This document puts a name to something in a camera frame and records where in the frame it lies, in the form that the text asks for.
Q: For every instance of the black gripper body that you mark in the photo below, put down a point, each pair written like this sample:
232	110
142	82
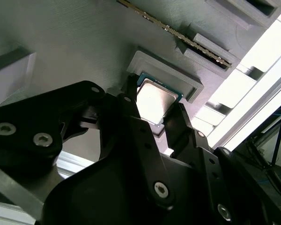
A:
96	199

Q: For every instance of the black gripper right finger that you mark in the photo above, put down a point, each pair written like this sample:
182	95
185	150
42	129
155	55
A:
206	168

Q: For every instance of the silver CPU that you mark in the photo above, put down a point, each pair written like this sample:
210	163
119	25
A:
154	100

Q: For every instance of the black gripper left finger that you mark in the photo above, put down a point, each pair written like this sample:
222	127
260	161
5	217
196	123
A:
37	117

